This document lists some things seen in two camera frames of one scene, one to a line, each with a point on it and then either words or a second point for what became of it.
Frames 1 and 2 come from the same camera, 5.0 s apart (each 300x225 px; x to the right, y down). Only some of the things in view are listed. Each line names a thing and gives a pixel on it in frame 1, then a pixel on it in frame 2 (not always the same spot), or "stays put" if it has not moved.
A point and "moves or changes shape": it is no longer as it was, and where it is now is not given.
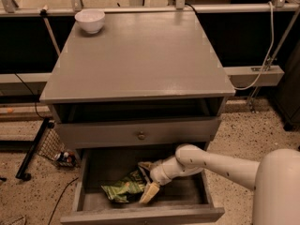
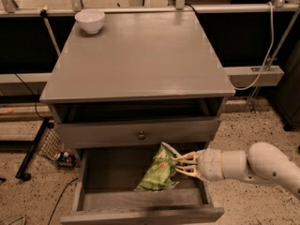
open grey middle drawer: [185, 200] stays put
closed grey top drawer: [138, 132] stays put
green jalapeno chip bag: [122, 189] moves or changes shape
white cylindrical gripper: [158, 173] → [210, 165]
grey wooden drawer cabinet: [125, 80] stays put
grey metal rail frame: [237, 76] stays put
